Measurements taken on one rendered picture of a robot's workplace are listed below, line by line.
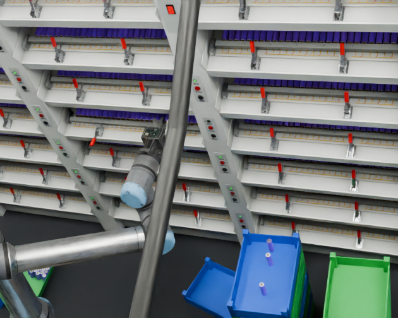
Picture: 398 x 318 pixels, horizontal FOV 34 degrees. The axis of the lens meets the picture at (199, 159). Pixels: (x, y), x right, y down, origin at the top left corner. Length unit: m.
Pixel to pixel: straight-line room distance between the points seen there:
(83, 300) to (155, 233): 2.28
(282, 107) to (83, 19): 0.69
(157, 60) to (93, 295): 1.31
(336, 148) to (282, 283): 0.50
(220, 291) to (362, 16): 1.48
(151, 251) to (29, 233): 2.63
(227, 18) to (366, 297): 1.06
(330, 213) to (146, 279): 1.85
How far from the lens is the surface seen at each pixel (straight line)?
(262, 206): 2.65
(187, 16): 0.85
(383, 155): 2.25
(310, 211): 2.61
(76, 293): 3.10
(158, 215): 0.80
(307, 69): 1.99
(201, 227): 2.90
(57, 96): 2.50
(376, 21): 1.82
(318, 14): 1.85
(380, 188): 2.41
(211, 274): 2.93
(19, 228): 3.46
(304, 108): 2.14
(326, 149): 2.27
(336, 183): 2.43
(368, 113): 2.10
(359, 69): 1.96
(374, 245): 2.74
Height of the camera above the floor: 2.49
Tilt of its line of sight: 49 degrees down
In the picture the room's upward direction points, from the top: 21 degrees counter-clockwise
